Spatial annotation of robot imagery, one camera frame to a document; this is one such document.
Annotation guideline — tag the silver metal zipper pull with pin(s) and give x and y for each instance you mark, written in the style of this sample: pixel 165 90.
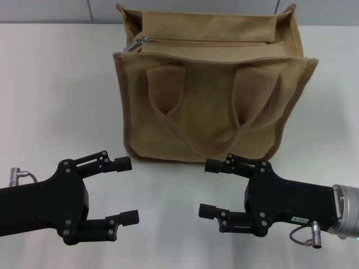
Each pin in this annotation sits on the silver metal zipper pull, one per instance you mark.
pixel 134 44

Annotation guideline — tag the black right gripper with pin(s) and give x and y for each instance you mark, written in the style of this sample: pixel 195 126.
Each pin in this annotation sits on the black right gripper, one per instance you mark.
pixel 286 201

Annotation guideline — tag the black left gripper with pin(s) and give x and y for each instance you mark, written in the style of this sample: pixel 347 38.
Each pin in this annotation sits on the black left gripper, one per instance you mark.
pixel 56 201

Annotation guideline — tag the khaki canvas food bag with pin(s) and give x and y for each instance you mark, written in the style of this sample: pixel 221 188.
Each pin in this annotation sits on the khaki canvas food bag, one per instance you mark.
pixel 207 112

